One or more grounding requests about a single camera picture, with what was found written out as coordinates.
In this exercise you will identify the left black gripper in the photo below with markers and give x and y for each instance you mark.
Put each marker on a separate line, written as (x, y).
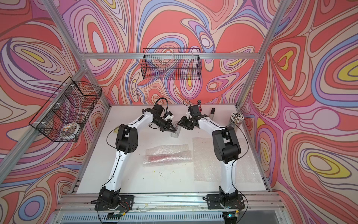
(168, 124)

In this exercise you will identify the left black wire basket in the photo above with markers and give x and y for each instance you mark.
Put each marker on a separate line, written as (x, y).
(72, 101)

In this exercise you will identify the back black wire basket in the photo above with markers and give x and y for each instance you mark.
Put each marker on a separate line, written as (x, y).
(171, 63)

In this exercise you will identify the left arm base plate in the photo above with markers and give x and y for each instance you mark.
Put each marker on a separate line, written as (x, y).
(118, 203)

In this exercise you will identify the black wire basket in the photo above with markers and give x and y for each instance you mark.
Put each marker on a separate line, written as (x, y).
(171, 63)
(72, 101)

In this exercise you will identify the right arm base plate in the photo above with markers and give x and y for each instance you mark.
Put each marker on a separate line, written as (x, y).
(217, 201)

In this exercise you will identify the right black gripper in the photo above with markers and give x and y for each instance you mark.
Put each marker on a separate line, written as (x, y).
(183, 123)

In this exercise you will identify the silver black marker tube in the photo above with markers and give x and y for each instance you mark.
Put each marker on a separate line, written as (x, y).
(212, 113)

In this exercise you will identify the aluminium front rail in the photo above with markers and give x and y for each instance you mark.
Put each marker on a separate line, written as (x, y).
(173, 208)

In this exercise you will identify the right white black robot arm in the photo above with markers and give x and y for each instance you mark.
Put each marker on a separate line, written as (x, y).
(226, 149)

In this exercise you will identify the grey tape dispenser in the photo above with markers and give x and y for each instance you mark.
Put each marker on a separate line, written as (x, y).
(177, 131)

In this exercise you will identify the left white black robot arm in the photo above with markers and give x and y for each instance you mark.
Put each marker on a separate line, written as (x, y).
(126, 143)

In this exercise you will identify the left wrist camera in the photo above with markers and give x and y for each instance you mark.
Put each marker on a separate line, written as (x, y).
(168, 115)

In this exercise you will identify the metal cup of pencils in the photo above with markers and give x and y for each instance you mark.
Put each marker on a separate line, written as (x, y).
(236, 119)

